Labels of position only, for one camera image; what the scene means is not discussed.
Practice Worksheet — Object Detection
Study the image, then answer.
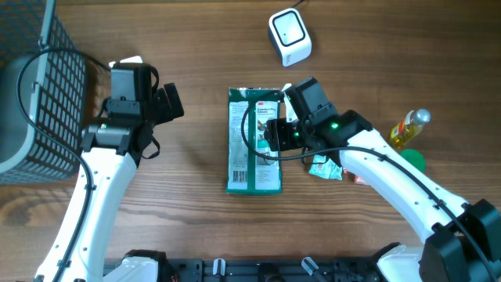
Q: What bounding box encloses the teal wipes packet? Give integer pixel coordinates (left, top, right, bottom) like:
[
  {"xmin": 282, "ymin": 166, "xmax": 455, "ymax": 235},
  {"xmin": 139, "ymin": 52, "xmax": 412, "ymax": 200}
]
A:
[{"xmin": 308, "ymin": 155, "xmax": 343, "ymax": 180}]

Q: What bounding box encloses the orange Kleenex tissue pack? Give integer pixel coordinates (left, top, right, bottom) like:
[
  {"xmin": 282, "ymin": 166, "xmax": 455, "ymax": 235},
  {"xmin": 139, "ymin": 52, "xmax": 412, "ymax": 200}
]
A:
[{"xmin": 354, "ymin": 175, "xmax": 369, "ymax": 186}]

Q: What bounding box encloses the yellow Vim dish soap bottle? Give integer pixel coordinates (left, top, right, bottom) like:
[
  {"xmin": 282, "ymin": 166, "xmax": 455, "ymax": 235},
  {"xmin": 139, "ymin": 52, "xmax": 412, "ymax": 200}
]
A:
[{"xmin": 388, "ymin": 108, "xmax": 431, "ymax": 149}]

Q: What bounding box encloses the green lid jar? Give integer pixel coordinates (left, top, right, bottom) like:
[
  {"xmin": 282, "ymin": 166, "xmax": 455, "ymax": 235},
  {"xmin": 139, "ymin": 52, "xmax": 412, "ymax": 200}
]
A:
[{"xmin": 400, "ymin": 149, "xmax": 427, "ymax": 172}]

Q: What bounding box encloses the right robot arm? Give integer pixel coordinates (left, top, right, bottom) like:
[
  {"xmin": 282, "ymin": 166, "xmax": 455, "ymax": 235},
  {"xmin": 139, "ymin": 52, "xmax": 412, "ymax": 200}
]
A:
[{"xmin": 265, "ymin": 77, "xmax": 500, "ymax": 281}]

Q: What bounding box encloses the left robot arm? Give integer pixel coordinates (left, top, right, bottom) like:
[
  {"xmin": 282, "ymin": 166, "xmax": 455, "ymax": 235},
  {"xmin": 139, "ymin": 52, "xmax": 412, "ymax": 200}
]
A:
[{"xmin": 34, "ymin": 63, "xmax": 184, "ymax": 281}]

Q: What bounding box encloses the white barcode scanner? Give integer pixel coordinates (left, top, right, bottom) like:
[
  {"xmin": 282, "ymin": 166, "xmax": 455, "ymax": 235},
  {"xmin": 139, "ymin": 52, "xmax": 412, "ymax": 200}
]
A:
[{"xmin": 268, "ymin": 8, "xmax": 312, "ymax": 67}]

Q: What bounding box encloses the dark grey mesh basket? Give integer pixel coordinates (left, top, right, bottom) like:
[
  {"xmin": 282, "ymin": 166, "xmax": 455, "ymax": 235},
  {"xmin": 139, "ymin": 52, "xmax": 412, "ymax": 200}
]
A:
[{"xmin": 1, "ymin": 1, "xmax": 87, "ymax": 185}]

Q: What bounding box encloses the left camera cable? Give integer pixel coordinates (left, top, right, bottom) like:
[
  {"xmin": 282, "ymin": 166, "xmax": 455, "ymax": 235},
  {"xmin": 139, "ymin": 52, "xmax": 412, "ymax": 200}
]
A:
[{"xmin": 16, "ymin": 47, "xmax": 113, "ymax": 282}]

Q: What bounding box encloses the camera cable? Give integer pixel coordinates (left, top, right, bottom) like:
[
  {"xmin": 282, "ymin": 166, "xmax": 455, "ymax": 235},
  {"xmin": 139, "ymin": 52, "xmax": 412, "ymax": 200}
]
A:
[
  {"xmin": 240, "ymin": 90, "xmax": 498, "ymax": 282},
  {"xmin": 16, "ymin": 47, "xmax": 113, "ymax": 282}
]

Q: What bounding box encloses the right camera cable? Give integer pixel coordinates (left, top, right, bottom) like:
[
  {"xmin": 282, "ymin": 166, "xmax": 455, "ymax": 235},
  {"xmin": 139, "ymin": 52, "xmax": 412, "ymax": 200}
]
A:
[{"xmin": 240, "ymin": 90, "xmax": 498, "ymax": 282}]

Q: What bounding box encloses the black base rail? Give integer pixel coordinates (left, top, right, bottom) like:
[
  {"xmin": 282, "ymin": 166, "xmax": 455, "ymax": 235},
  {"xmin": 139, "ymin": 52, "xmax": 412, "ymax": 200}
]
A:
[{"xmin": 103, "ymin": 256, "xmax": 384, "ymax": 282}]

